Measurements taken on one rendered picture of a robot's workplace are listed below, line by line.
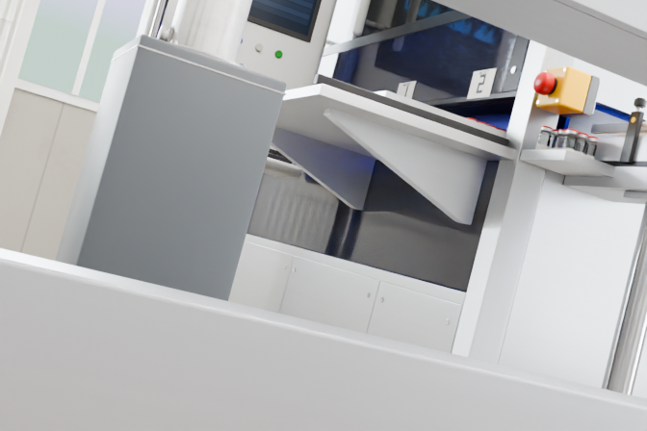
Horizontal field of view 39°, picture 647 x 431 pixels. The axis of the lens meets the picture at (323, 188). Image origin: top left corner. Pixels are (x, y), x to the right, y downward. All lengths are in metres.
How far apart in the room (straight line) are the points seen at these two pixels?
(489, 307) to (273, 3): 1.23
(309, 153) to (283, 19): 0.56
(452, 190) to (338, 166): 0.50
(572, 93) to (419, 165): 0.30
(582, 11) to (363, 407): 0.35
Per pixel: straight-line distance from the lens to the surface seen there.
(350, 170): 2.19
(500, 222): 1.69
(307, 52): 2.60
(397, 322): 1.93
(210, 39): 1.53
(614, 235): 1.84
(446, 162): 1.73
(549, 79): 1.65
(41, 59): 5.08
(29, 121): 5.07
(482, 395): 0.74
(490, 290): 1.68
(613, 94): 1.83
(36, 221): 5.08
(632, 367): 1.61
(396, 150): 1.68
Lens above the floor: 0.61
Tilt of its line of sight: 4 degrees up
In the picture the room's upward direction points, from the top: 15 degrees clockwise
